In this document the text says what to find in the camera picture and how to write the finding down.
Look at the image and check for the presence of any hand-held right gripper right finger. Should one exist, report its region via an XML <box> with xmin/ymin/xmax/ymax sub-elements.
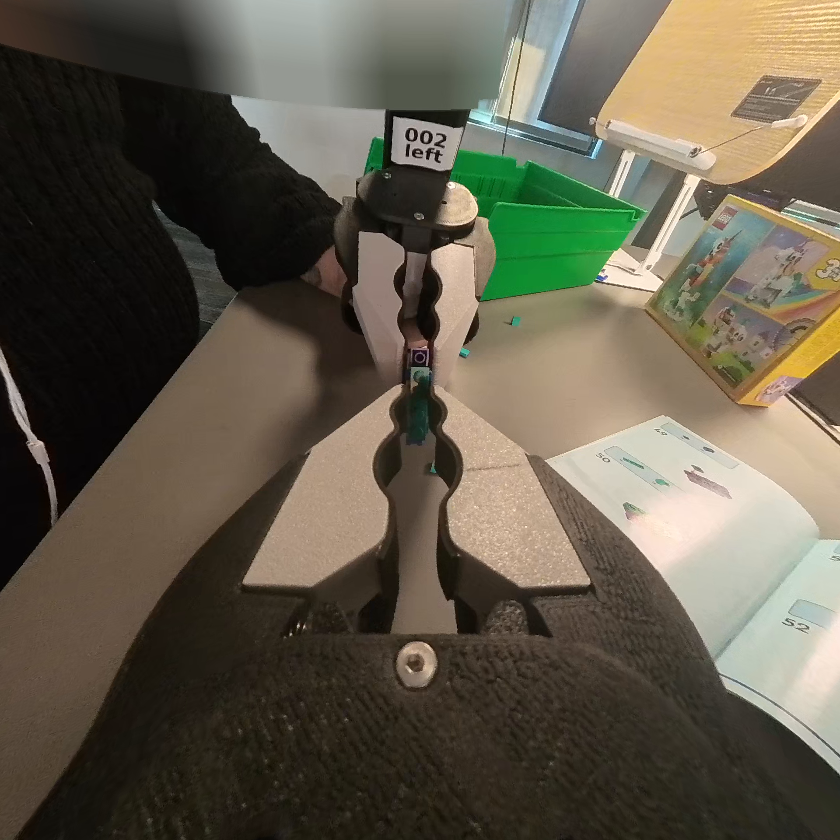
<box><xmin>430</xmin><ymin>384</ymin><xmax>593</xmax><ymax>631</ymax></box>

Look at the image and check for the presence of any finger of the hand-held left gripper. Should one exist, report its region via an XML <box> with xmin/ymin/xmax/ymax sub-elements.
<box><xmin>351</xmin><ymin>230</ymin><xmax>411</xmax><ymax>391</ymax></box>
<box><xmin>420</xmin><ymin>243</ymin><xmax>478</xmax><ymax>389</ymax></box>

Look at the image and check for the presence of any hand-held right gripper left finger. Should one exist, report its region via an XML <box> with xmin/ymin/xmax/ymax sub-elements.
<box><xmin>241</xmin><ymin>384</ymin><xmax>403</xmax><ymax>631</ymax></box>

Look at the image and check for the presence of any purple teal brick assembly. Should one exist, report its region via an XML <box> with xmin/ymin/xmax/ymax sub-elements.
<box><xmin>405</xmin><ymin>346</ymin><xmax>433</xmax><ymax>448</ymax></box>

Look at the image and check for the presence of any green plastic bin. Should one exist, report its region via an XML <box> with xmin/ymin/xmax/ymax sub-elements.
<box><xmin>364</xmin><ymin>136</ymin><xmax>647</xmax><ymax>303</ymax></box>

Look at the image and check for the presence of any colourful toy brick set box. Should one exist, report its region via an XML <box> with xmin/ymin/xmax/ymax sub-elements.
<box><xmin>644</xmin><ymin>195</ymin><xmax>840</xmax><ymax>409</ymax></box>

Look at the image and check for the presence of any open instruction booklet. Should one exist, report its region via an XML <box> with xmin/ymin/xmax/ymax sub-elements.
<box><xmin>545</xmin><ymin>415</ymin><xmax>840</xmax><ymax>759</ymax></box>

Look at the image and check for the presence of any white table stand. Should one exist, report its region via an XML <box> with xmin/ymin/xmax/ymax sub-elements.
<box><xmin>591</xmin><ymin>117</ymin><xmax>811</xmax><ymax>293</ymax></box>

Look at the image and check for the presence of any person's black sweater torso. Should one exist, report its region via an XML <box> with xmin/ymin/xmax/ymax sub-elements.
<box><xmin>0</xmin><ymin>42</ymin><xmax>201</xmax><ymax>592</ymax></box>

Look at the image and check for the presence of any tilted wooden table board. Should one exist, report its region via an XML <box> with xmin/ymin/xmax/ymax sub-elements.
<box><xmin>594</xmin><ymin>0</ymin><xmax>840</xmax><ymax>186</ymax></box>

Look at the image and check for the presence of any white cord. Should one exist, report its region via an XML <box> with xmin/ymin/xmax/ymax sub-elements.
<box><xmin>0</xmin><ymin>348</ymin><xmax>60</xmax><ymax>526</ymax></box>

